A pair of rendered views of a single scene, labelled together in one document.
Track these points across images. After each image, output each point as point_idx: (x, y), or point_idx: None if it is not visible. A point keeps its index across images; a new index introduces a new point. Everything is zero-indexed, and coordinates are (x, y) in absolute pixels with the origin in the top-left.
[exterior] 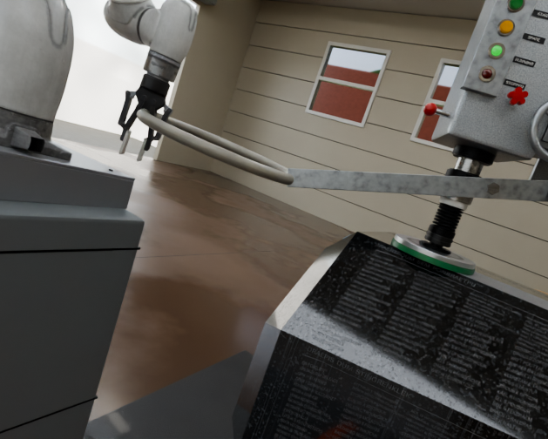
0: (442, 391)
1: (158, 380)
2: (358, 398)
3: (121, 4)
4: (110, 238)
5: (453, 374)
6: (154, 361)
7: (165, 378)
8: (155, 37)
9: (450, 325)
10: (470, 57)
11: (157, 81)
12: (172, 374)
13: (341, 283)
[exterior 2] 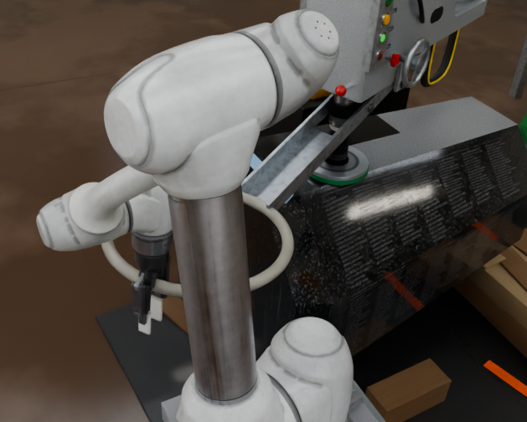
0: (414, 249)
1: (130, 417)
2: (382, 290)
3: (114, 229)
4: None
5: (410, 236)
6: (96, 414)
7: (128, 409)
8: (162, 224)
9: (390, 210)
10: (344, 28)
11: (168, 252)
12: (122, 402)
13: (329, 240)
